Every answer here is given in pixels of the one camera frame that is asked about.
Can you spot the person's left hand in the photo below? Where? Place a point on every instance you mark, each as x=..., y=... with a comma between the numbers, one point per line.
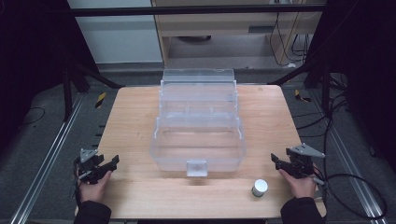
x=93, y=189

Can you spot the clear plastic storage box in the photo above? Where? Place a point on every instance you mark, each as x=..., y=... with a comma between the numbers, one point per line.
x=197, y=140

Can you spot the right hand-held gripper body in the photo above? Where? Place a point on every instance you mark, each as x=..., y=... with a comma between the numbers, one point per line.
x=300, y=161

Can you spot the light wooden desk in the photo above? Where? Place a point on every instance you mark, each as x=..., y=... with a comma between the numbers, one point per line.
x=230, y=28

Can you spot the black metal crossbar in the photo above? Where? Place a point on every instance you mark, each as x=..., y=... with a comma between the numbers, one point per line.
x=186, y=11

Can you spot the white cabinet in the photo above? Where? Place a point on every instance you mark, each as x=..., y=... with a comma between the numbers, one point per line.
x=118, y=37

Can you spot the black metal stand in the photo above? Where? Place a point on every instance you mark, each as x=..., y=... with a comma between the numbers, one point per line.
x=67, y=93
x=325, y=90

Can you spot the aluminium floor rail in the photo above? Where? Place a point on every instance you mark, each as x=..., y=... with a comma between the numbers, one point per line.
x=46, y=158
x=351, y=161

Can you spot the black curtain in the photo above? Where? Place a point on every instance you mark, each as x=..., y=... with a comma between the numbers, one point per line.
x=367, y=77
x=31, y=62

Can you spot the yellow black striped tape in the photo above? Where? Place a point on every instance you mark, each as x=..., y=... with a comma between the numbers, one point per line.
x=100, y=100
x=301, y=96

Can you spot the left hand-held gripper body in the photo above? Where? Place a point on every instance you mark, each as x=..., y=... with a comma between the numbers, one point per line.
x=88, y=166

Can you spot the small white jar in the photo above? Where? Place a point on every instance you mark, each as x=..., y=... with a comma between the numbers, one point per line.
x=259, y=187

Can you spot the person's right hand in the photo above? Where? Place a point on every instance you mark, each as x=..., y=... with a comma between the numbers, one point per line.
x=300, y=186

